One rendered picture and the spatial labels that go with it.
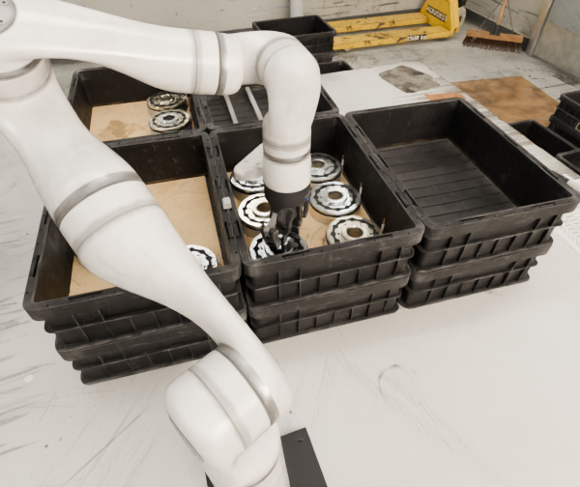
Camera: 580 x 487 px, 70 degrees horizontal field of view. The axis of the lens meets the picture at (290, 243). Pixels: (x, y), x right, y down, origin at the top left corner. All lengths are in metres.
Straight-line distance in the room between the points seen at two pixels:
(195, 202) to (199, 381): 0.55
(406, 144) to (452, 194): 0.21
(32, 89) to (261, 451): 0.45
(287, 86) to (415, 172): 0.53
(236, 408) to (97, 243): 0.19
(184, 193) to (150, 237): 0.52
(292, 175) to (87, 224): 0.31
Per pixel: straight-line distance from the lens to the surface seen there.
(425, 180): 0.98
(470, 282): 0.91
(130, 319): 0.68
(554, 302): 1.01
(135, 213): 0.41
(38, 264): 0.72
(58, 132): 0.50
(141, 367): 0.80
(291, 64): 0.53
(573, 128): 2.41
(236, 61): 0.52
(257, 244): 0.74
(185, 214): 0.87
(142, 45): 0.51
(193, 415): 0.38
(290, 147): 0.59
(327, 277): 0.70
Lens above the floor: 1.39
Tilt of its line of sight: 45 degrees down
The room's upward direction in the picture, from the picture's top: straight up
